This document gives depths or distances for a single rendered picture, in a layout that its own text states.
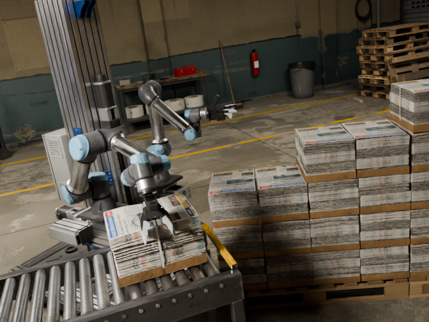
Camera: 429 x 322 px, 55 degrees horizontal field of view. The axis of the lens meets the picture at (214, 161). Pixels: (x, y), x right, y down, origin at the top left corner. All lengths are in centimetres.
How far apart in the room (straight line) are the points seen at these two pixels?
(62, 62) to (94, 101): 28
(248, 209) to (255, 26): 736
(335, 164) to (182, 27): 693
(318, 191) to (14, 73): 716
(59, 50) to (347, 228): 198
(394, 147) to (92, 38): 184
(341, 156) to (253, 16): 732
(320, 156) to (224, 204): 62
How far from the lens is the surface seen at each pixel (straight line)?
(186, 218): 172
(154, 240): 173
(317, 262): 270
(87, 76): 260
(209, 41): 917
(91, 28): 267
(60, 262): 214
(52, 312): 181
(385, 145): 249
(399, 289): 294
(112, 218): 186
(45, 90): 879
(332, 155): 243
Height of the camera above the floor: 175
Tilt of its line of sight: 18 degrees down
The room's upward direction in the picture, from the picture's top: 8 degrees counter-clockwise
